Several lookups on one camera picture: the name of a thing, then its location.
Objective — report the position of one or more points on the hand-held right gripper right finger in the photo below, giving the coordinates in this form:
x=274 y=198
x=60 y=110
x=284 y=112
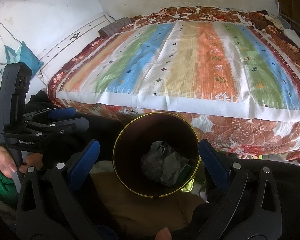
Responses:
x=213 y=165

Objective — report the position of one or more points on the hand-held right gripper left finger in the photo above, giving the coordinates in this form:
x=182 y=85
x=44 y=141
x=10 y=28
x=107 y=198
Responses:
x=83 y=165

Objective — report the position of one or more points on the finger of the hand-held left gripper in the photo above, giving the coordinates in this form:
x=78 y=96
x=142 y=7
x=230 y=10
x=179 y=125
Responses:
x=70 y=126
x=62 y=113

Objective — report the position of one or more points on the green cardboard box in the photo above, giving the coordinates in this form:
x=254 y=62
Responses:
x=187 y=171

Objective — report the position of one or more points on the white paper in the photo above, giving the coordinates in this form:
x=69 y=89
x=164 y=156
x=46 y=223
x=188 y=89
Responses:
x=172 y=172

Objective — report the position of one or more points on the black bin with gold rim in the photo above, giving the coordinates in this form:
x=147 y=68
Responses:
x=130 y=160

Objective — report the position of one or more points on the clear plastic bag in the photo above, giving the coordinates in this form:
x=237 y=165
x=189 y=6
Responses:
x=152 y=160

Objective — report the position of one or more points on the person's left forearm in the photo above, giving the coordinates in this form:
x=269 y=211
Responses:
x=0 y=187

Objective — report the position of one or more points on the person's left hand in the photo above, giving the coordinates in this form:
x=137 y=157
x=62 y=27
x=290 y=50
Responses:
x=1 y=160

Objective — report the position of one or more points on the person's right hand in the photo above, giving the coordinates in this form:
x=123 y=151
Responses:
x=164 y=234

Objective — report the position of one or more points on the brown floral blanket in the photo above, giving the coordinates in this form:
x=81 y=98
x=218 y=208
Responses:
x=240 y=132

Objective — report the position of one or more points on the blue plastic bag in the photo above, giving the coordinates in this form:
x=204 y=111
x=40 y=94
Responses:
x=25 y=55

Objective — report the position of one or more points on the white headboard panel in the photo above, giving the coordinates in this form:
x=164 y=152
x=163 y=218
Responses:
x=72 y=40

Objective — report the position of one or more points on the grey pillow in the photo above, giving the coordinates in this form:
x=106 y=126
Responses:
x=112 y=27

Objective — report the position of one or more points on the striped woven mat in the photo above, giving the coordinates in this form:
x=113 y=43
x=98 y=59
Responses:
x=185 y=67

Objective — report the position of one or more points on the white rolled cloth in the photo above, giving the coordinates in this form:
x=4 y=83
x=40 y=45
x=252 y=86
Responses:
x=295 y=34

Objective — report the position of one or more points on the metal bed rail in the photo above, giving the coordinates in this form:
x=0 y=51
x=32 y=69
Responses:
x=297 y=22

